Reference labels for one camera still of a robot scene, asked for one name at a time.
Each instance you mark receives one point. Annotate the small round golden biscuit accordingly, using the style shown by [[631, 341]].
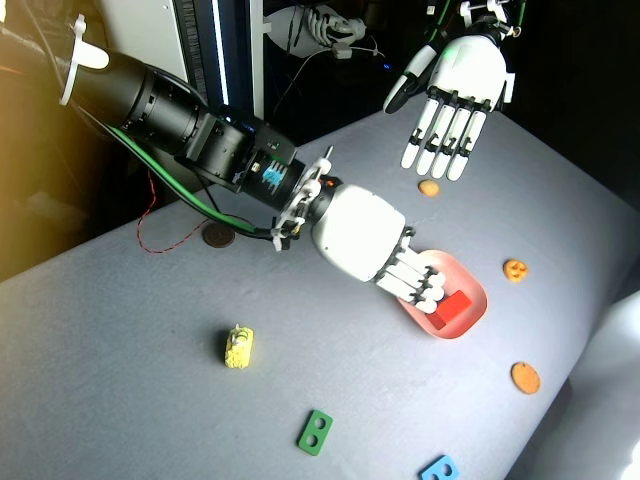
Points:
[[429, 188]]

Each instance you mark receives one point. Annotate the red block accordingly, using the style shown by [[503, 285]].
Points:
[[455, 305]]

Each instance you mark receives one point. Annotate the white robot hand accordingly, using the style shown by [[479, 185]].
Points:
[[470, 70], [360, 230]]

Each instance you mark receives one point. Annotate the green two-hole flat block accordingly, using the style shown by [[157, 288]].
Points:
[[316, 433]]

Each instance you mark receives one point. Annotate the round orange-brown cookie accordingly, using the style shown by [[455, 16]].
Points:
[[526, 380]]

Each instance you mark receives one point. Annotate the orange cookie with holes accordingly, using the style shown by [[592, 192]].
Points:
[[515, 278]]

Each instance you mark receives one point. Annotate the blue two-hole flat block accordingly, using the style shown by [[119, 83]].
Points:
[[425, 472]]

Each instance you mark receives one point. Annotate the white cabinet with light strip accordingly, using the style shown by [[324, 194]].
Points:
[[145, 25]]

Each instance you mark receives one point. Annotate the pink bowl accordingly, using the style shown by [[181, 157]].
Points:
[[460, 272]]

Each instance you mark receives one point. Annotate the spare white robot hand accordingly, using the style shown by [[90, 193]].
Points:
[[295, 27]]

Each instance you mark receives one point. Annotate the grey table cloth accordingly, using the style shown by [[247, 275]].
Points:
[[125, 375]]

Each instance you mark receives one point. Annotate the dark brown round cookie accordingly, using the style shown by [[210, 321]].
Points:
[[218, 235]]

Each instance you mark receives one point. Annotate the yellow toy corn piece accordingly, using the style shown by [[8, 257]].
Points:
[[239, 350]]

